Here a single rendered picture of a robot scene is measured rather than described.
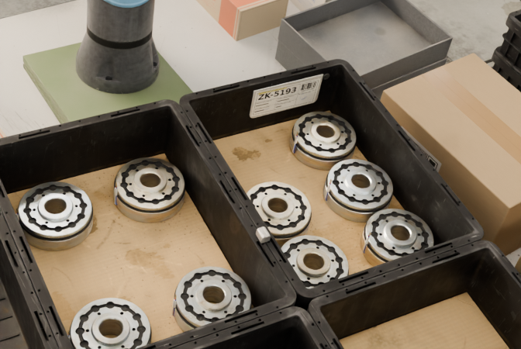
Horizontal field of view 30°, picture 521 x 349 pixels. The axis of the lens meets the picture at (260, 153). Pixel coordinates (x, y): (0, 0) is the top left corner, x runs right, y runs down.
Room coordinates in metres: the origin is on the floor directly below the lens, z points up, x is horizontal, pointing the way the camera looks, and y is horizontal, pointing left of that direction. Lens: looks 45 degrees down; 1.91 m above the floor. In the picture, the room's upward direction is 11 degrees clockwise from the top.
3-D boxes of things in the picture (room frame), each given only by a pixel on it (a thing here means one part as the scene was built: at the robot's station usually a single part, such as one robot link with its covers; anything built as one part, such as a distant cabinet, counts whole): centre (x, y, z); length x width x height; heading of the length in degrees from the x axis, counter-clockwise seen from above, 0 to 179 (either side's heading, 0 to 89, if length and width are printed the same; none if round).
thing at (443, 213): (0.99, -0.10, 0.87); 0.40 x 0.30 x 0.11; 35
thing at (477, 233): (0.99, -0.10, 0.92); 0.40 x 0.30 x 0.02; 35
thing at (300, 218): (0.95, -0.04, 0.86); 0.10 x 0.10 x 0.01
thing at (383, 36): (1.50, -0.15, 0.78); 0.27 x 0.20 x 0.05; 134
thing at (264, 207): (0.95, -0.04, 0.86); 0.05 x 0.05 x 0.01
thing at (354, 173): (1.03, -0.16, 0.86); 0.05 x 0.05 x 0.01
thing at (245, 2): (1.61, 0.10, 0.74); 0.16 x 0.12 x 0.07; 44
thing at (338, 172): (1.03, -0.16, 0.86); 0.10 x 0.10 x 0.01
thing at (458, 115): (1.23, -0.37, 0.78); 0.30 x 0.22 x 0.16; 44
